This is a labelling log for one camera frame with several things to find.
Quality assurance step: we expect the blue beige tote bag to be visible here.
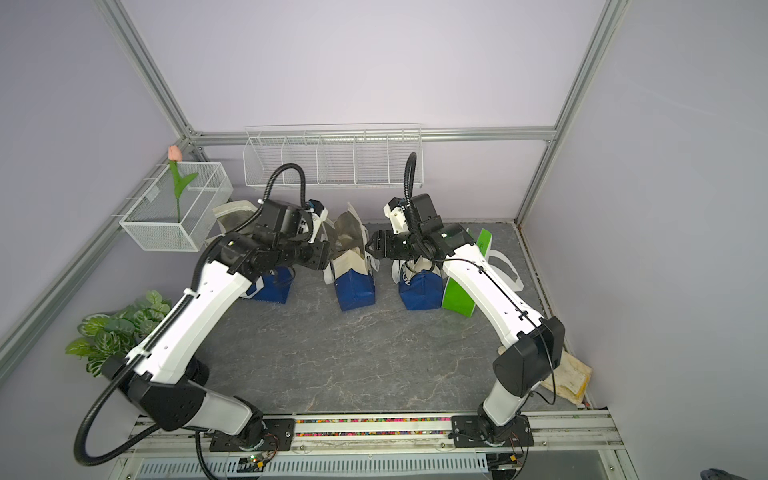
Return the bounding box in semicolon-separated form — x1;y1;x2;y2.
205;200;295;304

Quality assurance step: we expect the green white takeout bag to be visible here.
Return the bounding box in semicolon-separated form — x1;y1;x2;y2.
442;229;530;317

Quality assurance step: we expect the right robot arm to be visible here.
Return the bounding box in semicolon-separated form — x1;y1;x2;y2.
366;194;565;430

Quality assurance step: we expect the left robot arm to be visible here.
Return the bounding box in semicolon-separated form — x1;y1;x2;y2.
73;200;330;466

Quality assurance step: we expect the pink artificial tulip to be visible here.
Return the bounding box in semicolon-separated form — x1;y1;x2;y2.
167;145;199;223

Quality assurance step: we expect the cream work glove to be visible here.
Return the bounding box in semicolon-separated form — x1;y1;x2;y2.
497;344;594;406

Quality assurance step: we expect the potted green plant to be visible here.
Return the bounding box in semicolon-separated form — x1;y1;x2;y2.
65;290;171;377

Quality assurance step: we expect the white vent grille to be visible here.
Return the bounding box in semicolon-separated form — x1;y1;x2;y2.
134;452;490;480

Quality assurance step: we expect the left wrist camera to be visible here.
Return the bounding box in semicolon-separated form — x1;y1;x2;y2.
304;199;328;232

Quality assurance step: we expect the white wire wall shelf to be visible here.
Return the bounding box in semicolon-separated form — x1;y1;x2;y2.
242;123;425;188

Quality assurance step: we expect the white mesh wall basket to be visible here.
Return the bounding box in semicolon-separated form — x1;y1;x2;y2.
120;160;233;252

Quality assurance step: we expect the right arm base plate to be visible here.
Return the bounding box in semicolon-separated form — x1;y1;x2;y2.
448;414;534;448

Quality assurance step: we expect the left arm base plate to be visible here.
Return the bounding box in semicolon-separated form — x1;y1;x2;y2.
209;417;296;452

